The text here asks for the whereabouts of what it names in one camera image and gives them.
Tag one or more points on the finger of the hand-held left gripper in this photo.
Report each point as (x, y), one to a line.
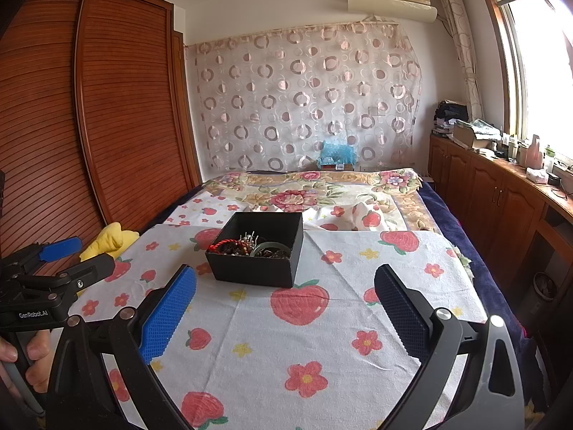
(89, 271)
(60, 248)

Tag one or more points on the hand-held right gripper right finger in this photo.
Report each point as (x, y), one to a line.
(403, 318)

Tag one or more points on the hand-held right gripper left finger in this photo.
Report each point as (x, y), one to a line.
(170, 318)

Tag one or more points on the black cardboard box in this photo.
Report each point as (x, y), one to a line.
(250, 273)

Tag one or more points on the pale green jade bangle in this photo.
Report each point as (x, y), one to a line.
(268, 245)

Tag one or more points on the person's left hand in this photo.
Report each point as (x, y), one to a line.
(39, 358)

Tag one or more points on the yellow plush toy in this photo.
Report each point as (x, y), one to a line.
(112, 237)

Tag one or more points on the strawberry flower printed cloth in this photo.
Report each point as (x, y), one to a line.
(268, 345)

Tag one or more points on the dark blue blanket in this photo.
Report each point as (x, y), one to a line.
(461, 233)

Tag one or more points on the white strawberry print sheet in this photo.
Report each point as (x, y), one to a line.
(197, 210)

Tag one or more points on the wooden slatted wardrobe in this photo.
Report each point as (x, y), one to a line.
(67, 121)

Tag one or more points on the wooden cabinet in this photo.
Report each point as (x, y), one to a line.
(492, 197)

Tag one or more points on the floral blanket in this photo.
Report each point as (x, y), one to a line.
(295, 197)

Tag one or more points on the blue fluffy bundle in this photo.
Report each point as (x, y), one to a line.
(338, 152)

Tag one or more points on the white tissue box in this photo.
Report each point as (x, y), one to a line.
(536, 175)

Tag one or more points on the stack of dark clothes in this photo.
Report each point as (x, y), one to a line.
(450, 116)

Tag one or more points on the pink bottle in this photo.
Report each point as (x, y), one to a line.
(535, 152)

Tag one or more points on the circle patterned sheer curtain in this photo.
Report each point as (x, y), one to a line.
(291, 98)

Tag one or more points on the circle patterned window curtain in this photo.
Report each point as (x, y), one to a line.
(465, 53)

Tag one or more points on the window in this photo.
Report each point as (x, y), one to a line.
(546, 62)

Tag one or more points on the wall air conditioner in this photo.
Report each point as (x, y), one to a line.
(394, 2)

